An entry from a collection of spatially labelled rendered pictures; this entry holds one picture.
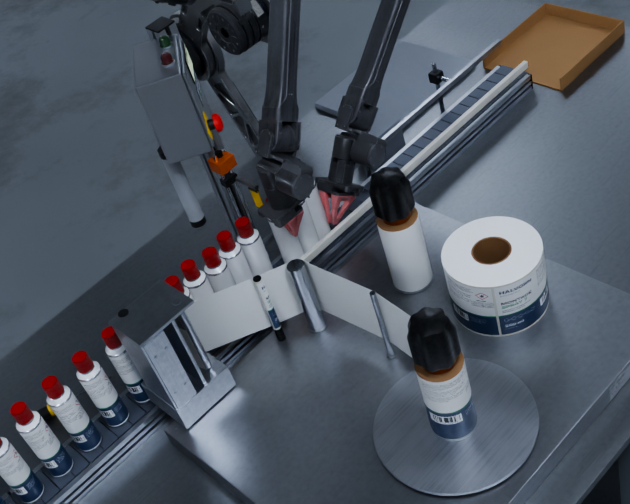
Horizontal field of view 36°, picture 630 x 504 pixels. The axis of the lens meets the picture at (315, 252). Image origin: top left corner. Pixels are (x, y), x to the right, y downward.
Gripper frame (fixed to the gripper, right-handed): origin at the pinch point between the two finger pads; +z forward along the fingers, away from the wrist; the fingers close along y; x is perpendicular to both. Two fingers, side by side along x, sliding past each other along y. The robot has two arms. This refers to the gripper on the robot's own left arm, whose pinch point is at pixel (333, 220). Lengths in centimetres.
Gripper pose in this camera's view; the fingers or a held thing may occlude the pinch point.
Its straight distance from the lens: 224.0
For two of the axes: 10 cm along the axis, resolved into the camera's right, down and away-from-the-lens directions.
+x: 6.7, -0.5, 7.4
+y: 7.2, 2.7, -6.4
